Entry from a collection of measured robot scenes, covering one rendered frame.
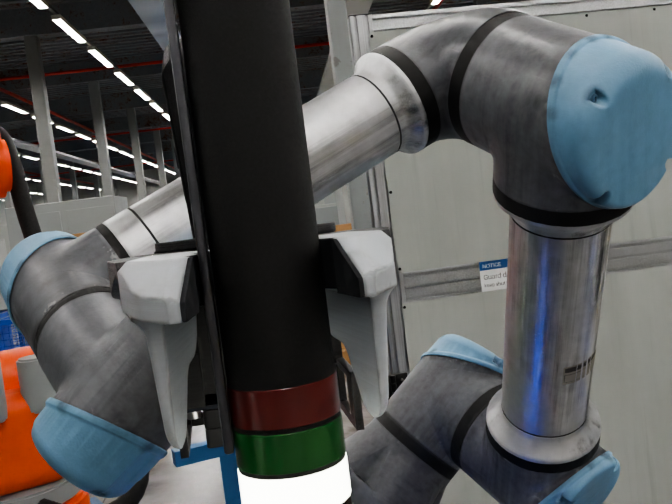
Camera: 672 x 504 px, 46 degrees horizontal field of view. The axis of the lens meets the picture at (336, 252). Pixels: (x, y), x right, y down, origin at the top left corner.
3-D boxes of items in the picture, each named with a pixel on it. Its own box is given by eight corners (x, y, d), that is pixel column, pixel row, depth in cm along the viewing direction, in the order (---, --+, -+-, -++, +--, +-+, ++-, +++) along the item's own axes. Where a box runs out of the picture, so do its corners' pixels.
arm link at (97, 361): (77, 421, 57) (179, 306, 58) (140, 525, 49) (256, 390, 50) (-10, 379, 52) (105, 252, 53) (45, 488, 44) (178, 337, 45)
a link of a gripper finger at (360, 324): (486, 442, 21) (363, 386, 30) (461, 224, 21) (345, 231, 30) (380, 466, 20) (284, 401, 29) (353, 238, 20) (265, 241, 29)
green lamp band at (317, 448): (285, 484, 22) (279, 441, 22) (215, 466, 24) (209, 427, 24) (368, 448, 24) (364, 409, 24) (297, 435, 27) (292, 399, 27)
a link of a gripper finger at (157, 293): (210, 496, 20) (256, 406, 29) (179, 260, 19) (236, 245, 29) (87, 509, 20) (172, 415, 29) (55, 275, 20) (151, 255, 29)
